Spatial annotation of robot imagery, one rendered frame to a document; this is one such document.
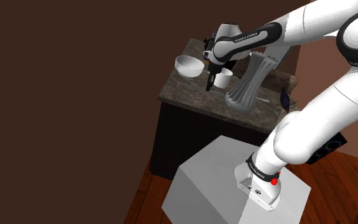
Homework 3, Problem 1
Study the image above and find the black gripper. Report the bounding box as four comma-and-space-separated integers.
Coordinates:
205, 59, 230, 92

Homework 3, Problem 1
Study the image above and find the white cup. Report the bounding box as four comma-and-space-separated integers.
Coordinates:
212, 67, 234, 90

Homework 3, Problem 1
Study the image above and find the dark stone-topped cabinet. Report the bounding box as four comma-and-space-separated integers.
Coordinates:
148, 38, 301, 181

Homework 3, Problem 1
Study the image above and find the white bowl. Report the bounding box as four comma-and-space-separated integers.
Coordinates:
174, 55, 205, 79

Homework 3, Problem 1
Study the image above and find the grey ribbed vase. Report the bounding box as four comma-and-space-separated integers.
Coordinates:
224, 51, 280, 115

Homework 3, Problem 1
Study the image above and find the brown wooden block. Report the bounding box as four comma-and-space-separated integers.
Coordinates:
258, 66, 299, 94

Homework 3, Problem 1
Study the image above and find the dark blue bird figure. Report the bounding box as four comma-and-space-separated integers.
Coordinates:
279, 87, 298, 113

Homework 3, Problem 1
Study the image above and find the grey robot stand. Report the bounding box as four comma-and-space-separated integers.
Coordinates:
161, 134, 312, 224

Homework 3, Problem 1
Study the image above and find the black box with coloured rings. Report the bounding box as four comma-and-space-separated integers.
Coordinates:
305, 131, 348, 165

